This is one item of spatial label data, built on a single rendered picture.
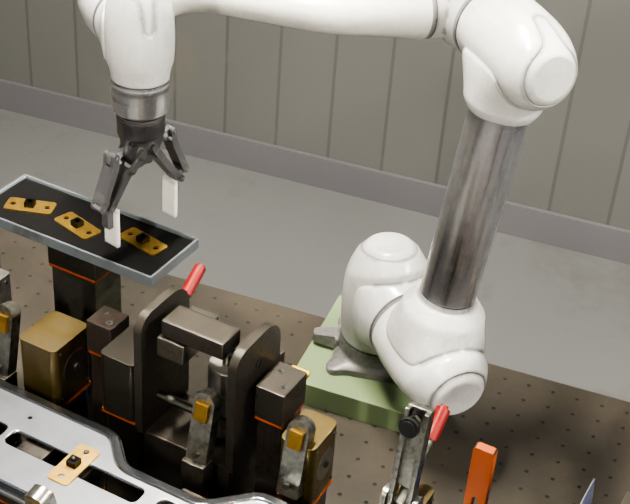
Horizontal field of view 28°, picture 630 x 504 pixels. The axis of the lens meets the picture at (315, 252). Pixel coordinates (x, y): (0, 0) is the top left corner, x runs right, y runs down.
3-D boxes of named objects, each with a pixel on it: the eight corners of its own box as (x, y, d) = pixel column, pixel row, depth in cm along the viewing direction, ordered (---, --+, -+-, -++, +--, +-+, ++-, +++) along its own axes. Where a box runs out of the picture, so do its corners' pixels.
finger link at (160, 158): (133, 142, 199) (138, 134, 199) (165, 174, 208) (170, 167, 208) (150, 151, 197) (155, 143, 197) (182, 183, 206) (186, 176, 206)
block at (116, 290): (59, 433, 235) (45, 232, 210) (85, 409, 241) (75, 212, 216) (102, 453, 231) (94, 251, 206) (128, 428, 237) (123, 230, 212)
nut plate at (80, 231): (52, 220, 211) (52, 214, 211) (71, 212, 214) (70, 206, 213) (84, 241, 207) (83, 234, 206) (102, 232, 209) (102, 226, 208)
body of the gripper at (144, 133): (143, 93, 199) (144, 145, 204) (103, 110, 193) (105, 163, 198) (177, 110, 195) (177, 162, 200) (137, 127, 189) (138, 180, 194)
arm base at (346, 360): (321, 314, 261) (322, 293, 258) (426, 331, 259) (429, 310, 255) (304, 370, 246) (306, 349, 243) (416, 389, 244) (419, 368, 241)
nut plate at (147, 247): (116, 236, 208) (116, 230, 208) (133, 227, 211) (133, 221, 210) (152, 256, 204) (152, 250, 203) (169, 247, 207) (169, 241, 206)
